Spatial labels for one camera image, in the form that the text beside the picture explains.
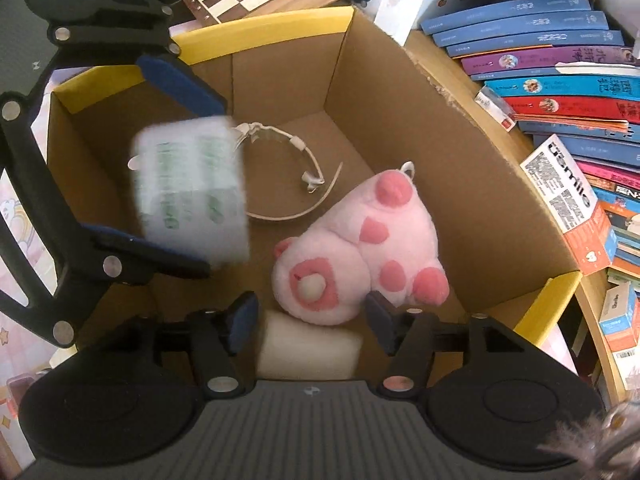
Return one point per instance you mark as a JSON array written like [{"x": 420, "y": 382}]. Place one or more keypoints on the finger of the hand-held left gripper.
[
  {"x": 130, "y": 250},
  {"x": 185, "y": 85}
]

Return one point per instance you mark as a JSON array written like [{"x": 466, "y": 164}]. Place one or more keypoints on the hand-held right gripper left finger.
[{"x": 242, "y": 320}]

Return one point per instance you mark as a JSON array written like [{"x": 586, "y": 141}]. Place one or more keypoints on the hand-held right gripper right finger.
[{"x": 380, "y": 320}]

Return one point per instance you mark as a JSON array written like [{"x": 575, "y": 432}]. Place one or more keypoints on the white rectangular block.
[{"x": 305, "y": 347}]

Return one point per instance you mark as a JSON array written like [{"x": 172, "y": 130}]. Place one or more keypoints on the clear printed tape roll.
[{"x": 190, "y": 190}]

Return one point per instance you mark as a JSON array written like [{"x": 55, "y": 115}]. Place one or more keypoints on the pink pig plush toy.
[{"x": 350, "y": 240}]

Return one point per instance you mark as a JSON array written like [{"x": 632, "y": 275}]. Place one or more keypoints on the white wristwatch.
[{"x": 265, "y": 130}]

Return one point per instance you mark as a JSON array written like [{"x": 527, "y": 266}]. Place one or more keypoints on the yellow cardboard box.
[{"x": 425, "y": 160}]

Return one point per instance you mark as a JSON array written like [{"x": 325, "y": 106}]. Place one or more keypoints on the orange and white carton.
[{"x": 585, "y": 230}]

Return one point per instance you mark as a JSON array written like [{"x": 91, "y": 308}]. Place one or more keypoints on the blue and white small carton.
[{"x": 617, "y": 320}]

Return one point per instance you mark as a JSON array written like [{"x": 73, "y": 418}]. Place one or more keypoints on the small white and red packet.
[{"x": 495, "y": 107}]

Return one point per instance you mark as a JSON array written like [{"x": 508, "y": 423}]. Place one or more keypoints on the grey fluffy cloth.
[{"x": 590, "y": 440}]

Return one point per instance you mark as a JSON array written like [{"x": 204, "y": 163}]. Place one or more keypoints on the row of colourful books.
[{"x": 550, "y": 80}]

